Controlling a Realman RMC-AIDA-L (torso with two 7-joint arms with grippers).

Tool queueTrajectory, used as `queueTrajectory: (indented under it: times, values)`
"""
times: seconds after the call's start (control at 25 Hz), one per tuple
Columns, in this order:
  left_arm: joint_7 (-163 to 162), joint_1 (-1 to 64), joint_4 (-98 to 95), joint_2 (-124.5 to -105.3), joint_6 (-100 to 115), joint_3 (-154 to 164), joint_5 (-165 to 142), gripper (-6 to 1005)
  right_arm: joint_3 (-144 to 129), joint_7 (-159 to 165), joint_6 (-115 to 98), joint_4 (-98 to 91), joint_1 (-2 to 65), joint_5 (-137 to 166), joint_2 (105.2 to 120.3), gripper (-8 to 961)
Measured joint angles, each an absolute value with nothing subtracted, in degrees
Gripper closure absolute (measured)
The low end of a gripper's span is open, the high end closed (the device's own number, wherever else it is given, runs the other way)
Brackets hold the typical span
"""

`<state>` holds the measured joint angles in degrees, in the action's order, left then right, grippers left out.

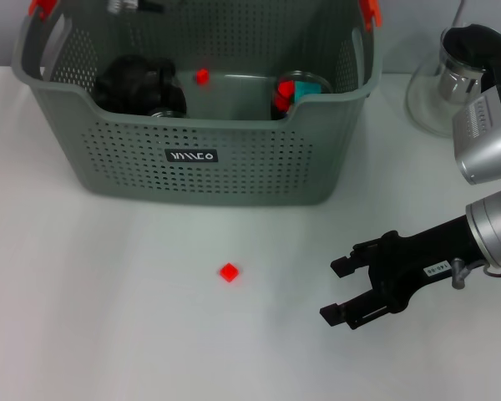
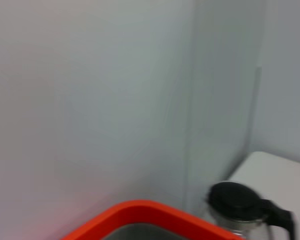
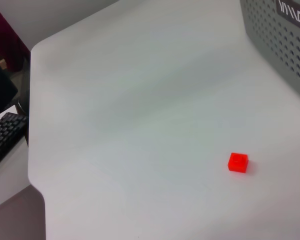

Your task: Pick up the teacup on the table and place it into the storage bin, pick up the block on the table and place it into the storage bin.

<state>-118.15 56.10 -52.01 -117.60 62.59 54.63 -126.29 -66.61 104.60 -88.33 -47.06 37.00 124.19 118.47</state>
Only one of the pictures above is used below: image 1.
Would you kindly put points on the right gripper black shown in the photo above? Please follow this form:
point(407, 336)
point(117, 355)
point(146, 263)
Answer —
point(426, 259)

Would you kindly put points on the teal square toy plate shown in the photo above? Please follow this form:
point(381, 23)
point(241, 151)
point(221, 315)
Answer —
point(307, 89)

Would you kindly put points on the bright red toy brick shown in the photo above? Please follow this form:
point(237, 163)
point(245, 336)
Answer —
point(283, 94)

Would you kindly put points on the small orange-red notched brick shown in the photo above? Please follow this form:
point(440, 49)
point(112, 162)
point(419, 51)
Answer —
point(202, 76)

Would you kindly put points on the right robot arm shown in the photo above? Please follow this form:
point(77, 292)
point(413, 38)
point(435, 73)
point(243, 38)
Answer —
point(497, 229)

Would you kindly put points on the grey-green perforated storage bin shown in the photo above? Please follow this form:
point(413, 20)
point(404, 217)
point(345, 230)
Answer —
point(234, 167)

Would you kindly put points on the small red square brick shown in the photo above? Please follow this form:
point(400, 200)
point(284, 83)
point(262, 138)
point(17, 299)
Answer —
point(229, 272)

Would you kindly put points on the right gripper silver plug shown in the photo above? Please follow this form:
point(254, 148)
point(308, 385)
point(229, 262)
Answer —
point(458, 275)

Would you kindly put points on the glass coffee pot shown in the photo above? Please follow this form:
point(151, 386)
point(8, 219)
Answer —
point(455, 75)

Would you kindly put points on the black clay teapot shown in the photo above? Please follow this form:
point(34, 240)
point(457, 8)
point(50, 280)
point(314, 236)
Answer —
point(121, 81)

